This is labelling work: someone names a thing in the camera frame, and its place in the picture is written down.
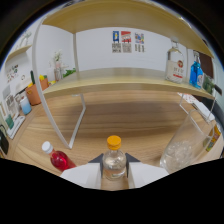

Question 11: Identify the red liquid bottle white cap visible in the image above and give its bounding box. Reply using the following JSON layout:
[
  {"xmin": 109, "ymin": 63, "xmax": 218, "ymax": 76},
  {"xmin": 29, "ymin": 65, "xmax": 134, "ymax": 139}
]
[{"xmin": 41, "ymin": 140, "xmax": 77, "ymax": 173}]

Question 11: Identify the clear bottle orange cap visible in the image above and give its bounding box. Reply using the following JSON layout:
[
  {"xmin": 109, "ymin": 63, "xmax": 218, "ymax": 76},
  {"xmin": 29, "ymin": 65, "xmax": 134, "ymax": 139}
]
[{"xmin": 102, "ymin": 135, "xmax": 128, "ymax": 181}]

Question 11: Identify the light blue cup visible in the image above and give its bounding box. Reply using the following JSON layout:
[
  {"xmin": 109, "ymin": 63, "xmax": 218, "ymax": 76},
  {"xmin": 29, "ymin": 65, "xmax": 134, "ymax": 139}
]
[{"xmin": 19, "ymin": 96, "xmax": 33, "ymax": 116}]

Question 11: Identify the green cup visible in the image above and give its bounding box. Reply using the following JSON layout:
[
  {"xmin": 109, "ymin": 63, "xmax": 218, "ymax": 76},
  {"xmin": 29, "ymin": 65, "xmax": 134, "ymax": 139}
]
[{"xmin": 4, "ymin": 113, "xmax": 15, "ymax": 130}]

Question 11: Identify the clear drinking glass with ice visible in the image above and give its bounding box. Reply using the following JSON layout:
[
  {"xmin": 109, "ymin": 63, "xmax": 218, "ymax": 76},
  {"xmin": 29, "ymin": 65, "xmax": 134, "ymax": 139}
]
[{"xmin": 159, "ymin": 109, "xmax": 214, "ymax": 175}]

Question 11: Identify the white tray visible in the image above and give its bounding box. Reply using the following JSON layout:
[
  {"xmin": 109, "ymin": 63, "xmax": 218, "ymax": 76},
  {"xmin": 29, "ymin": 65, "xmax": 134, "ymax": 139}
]
[{"xmin": 6, "ymin": 115, "xmax": 26, "ymax": 140}]

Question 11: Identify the white fabric pouch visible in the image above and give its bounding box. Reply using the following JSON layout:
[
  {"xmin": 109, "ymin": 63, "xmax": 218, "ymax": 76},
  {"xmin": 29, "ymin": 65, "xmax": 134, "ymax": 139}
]
[{"xmin": 193, "ymin": 99, "xmax": 218, "ymax": 123}]

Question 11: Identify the orange patterned card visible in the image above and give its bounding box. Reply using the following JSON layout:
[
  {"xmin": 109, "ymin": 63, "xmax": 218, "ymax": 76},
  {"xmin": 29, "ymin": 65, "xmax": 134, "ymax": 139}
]
[{"xmin": 178, "ymin": 92, "xmax": 198, "ymax": 104}]

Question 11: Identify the black bag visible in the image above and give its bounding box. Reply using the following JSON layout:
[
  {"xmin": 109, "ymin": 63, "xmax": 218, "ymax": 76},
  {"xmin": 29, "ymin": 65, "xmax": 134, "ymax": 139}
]
[{"xmin": 0, "ymin": 124, "xmax": 10, "ymax": 155}]

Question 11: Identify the orange storage basket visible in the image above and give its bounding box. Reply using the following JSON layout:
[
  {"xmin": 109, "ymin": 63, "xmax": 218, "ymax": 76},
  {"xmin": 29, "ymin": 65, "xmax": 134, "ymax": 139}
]
[{"xmin": 25, "ymin": 77, "xmax": 50, "ymax": 106}]

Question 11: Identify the white wooden two-tier rack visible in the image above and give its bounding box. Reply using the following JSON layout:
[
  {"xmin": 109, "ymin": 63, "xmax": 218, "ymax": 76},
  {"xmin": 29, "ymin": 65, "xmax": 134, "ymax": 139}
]
[{"xmin": 32, "ymin": 0, "xmax": 218, "ymax": 150}]

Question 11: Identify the potted green plant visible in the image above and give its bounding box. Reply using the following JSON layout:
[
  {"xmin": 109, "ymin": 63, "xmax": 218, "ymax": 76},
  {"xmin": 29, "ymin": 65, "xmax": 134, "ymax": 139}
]
[{"xmin": 62, "ymin": 67, "xmax": 77, "ymax": 79}]

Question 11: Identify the white vase with flowers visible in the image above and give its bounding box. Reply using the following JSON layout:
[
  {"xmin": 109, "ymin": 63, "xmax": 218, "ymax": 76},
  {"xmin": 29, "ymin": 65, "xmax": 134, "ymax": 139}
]
[{"xmin": 53, "ymin": 49, "xmax": 65, "ymax": 82}]

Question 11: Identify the clear bottle red label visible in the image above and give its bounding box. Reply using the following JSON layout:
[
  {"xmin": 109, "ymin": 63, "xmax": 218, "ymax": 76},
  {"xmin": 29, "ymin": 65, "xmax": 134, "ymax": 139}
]
[{"xmin": 164, "ymin": 38, "xmax": 186, "ymax": 84}]

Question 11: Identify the glass jar of limes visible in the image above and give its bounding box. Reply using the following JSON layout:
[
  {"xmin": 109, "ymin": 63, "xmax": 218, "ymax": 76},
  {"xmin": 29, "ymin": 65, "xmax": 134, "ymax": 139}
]
[{"xmin": 201, "ymin": 73, "xmax": 216, "ymax": 95}]

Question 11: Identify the blue liquid bottle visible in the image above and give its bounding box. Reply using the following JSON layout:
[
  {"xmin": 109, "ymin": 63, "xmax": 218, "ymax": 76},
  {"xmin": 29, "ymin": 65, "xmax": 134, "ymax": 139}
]
[{"xmin": 189, "ymin": 50, "xmax": 204, "ymax": 90}]

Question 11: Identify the dark wooden muddler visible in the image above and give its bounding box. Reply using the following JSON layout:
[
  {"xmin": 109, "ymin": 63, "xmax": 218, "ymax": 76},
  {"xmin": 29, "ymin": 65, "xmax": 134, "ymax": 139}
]
[{"xmin": 211, "ymin": 83, "xmax": 223, "ymax": 97}]

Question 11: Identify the white ornament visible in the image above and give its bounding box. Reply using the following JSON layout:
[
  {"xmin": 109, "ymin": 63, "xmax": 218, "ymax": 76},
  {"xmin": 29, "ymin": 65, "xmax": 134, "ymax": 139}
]
[{"xmin": 21, "ymin": 30, "xmax": 33, "ymax": 47}]

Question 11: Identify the multicolour wall poster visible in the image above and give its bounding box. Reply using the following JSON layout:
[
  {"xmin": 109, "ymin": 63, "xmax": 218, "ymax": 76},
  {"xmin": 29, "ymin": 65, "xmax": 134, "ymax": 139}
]
[{"xmin": 134, "ymin": 32, "xmax": 146, "ymax": 53}]

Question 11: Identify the red wall poster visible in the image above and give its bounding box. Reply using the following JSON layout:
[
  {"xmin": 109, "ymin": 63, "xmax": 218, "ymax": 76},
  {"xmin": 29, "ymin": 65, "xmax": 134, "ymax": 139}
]
[{"xmin": 120, "ymin": 30, "xmax": 132, "ymax": 53}]

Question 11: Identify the blue yellow wall poster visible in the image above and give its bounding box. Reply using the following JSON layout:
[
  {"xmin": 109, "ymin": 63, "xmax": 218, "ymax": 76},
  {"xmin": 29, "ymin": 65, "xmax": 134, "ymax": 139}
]
[{"xmin": 112, "ymin": 30, "xmax": 120, "ymax": 53}]

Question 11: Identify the wooden wall shelf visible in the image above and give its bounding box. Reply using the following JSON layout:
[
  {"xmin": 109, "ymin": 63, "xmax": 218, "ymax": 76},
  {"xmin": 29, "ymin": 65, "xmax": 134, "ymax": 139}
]
[{"xmin": 4, "ymin": 44, "xmax": 33, "ymax": 63}]

